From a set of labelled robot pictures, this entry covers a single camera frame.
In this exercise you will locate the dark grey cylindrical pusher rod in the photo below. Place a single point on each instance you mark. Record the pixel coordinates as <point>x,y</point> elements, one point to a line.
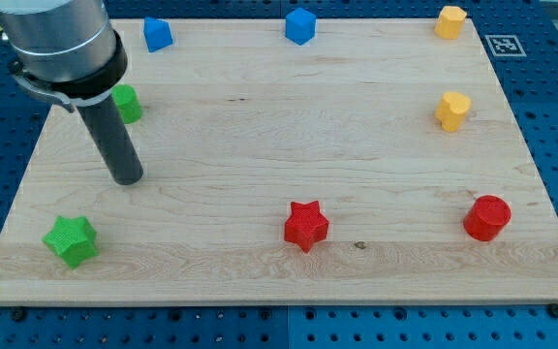
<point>108,131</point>

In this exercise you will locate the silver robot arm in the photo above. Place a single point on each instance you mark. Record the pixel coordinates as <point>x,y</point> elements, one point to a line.
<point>68,54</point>

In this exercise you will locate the green star block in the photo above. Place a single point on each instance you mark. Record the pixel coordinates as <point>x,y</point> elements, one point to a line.
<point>72,240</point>

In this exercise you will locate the red star block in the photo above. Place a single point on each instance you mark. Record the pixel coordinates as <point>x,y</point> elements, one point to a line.
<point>306,225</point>

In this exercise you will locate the green cylinder block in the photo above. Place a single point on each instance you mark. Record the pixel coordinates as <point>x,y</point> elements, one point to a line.
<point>126,100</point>

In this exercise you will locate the blue triangular block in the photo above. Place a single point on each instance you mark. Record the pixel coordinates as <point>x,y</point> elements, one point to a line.
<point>157,34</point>

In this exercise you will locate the wooden board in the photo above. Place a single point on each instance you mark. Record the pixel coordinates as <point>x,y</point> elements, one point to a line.
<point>238,122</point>

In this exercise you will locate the blue cube block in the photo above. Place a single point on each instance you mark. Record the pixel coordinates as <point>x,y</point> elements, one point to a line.
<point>300,26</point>

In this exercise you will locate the yellow heart block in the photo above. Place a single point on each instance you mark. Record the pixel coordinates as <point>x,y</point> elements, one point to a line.
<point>452,110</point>

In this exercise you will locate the yellow hexagon block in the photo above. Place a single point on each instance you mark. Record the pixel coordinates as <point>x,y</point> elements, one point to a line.
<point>450,22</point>

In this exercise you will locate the red cylinder block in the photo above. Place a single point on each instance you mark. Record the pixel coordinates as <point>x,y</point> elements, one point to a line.
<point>488,216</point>

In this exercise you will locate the white fiducial marker tag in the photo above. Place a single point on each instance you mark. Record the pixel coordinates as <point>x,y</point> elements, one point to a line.
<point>504,45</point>

